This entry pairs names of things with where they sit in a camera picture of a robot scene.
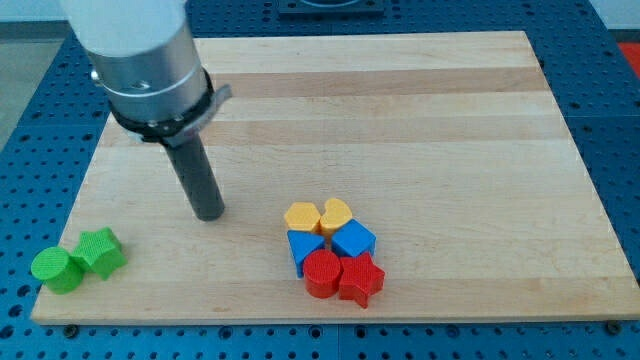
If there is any black flange with metal clamp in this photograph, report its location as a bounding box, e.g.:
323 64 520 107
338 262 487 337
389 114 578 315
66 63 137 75
109 70 232 147

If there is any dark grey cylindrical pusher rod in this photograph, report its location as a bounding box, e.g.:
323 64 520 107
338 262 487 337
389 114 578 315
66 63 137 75
162 135 225 221

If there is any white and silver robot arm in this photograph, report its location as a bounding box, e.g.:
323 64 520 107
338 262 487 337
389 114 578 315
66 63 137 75
60 0 232 221

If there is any yellow hexagon block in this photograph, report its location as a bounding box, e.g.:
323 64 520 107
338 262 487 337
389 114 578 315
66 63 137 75
284 202 321 233

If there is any green star block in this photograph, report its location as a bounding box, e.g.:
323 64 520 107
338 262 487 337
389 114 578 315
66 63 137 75
71 227 128 281

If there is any blue triangle block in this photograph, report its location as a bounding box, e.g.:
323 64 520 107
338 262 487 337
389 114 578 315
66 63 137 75
287 230 325 278

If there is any yellow heart block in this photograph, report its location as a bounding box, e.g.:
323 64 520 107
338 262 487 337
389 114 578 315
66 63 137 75
319 198 353 237

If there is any red cylinder block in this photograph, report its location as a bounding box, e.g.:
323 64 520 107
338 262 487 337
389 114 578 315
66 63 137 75
303 249 342 299

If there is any green cylinder block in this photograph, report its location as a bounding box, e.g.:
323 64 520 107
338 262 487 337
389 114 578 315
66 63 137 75
31 247 84 295

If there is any blue cube block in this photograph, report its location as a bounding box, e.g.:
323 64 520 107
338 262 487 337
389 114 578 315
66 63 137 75
332 219 377 257

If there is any red star block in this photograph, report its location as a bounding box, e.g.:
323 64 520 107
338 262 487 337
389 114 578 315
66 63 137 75
338 251 386 309

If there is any light wooden board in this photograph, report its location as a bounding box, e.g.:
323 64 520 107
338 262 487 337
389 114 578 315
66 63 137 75
31 31 639 326

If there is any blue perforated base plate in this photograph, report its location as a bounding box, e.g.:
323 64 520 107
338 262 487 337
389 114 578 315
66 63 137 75
1 0 639 359

